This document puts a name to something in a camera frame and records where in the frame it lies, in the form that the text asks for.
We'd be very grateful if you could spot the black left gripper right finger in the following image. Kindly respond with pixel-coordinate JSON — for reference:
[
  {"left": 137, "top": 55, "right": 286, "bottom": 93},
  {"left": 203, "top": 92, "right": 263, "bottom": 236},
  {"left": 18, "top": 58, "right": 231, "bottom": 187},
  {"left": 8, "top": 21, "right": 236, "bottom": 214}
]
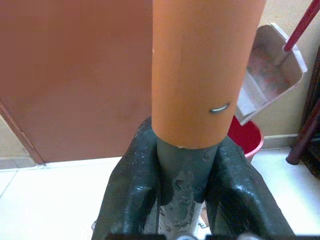
[{"left": 204, "top": 137, "right": 300, "bottom": 240}]

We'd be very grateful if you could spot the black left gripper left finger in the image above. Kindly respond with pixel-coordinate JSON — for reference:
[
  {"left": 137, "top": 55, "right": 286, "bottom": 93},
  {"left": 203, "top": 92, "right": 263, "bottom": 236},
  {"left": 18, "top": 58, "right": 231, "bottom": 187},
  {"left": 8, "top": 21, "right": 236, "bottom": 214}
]
[{"left": 91, "top": 116, "right": 163, "bottom": 240}]

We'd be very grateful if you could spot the orange and grey broom handle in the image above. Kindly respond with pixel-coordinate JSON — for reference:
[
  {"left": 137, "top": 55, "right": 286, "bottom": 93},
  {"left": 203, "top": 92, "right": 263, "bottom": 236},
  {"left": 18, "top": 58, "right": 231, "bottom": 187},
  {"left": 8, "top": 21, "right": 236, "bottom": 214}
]
[{"left": 151, "top": 0, "right": 266, "bottom": 237}]

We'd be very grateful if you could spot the red plastic bucket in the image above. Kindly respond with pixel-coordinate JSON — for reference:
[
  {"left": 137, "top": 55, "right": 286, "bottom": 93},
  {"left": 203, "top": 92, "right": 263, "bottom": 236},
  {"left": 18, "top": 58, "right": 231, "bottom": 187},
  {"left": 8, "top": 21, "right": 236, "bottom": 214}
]
[{"left": 227, "top": 115, "right": 265, "bottom": 164}]

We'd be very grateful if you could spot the dark red stick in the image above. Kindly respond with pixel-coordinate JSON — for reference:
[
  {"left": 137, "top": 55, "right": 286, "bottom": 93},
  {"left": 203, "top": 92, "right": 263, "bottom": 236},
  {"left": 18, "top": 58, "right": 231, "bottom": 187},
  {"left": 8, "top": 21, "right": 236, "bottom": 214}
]
[{"left": 286, "top": 100, "right": 320, "bottom": 165}]

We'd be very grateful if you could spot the dark wooden furniture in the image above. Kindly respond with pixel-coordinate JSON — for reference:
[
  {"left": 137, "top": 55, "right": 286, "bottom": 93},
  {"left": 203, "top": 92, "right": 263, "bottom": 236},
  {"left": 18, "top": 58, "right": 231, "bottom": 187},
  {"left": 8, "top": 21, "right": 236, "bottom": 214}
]
[{"left": 298, "top": 49, "right": 320, "bottom": 180}]

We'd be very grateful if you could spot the brown wooden door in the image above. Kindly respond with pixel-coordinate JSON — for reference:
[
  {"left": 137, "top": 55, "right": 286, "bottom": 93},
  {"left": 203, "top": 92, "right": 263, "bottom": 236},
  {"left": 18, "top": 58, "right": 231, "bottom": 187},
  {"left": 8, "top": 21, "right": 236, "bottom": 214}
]
[{"left": 0, "top": 0, "right": 154, "bottom": 165}]

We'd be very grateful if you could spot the white dustpan with red handle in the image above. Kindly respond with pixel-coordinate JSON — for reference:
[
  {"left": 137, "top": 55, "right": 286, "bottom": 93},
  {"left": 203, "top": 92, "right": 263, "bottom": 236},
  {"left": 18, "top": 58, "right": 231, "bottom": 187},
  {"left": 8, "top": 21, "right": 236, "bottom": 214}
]
[{"left": 235, "top": 0, "right": 320, "bottom": 126}]

